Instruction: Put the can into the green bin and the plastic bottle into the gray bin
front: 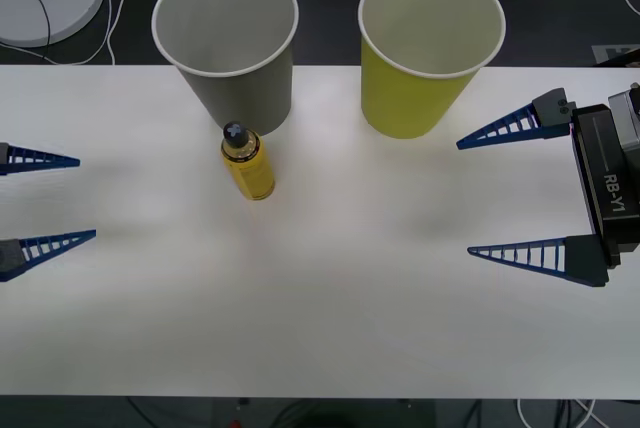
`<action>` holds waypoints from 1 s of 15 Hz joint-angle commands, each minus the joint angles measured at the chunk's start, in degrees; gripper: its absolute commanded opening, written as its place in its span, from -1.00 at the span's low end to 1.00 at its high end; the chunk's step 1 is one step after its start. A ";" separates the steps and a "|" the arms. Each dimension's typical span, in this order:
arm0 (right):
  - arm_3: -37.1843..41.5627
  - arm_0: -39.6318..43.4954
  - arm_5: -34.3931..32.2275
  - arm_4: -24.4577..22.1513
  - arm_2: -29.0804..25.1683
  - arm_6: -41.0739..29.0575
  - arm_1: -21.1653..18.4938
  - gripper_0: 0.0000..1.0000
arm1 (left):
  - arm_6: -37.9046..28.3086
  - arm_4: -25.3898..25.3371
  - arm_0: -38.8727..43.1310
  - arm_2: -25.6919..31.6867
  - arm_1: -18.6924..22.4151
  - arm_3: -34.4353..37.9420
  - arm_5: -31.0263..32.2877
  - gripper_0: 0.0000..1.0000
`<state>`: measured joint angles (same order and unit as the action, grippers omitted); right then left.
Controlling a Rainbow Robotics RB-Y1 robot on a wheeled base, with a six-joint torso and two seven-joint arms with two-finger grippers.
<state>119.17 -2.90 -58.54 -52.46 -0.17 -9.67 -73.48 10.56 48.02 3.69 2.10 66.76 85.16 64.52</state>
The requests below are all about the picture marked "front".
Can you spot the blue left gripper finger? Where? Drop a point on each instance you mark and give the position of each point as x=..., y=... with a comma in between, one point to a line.
x=15, y=255
x=30, y=160

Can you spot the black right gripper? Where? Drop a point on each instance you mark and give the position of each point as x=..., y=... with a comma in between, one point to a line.
x=607, y=183

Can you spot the yellow bottle with black cap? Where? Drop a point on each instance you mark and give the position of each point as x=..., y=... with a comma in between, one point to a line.
x=250, y=173

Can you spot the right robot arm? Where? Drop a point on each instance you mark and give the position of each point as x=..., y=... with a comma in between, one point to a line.
x=625, y=120

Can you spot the black and white floor marker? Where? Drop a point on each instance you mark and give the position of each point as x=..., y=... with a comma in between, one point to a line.
x=607, y=54

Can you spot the yellow-green plastic waste bin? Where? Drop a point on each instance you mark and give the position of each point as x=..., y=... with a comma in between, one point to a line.
x=400, y=103

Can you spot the grey plastic waste bin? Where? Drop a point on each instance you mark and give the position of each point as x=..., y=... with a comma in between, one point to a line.
x=240, y=98

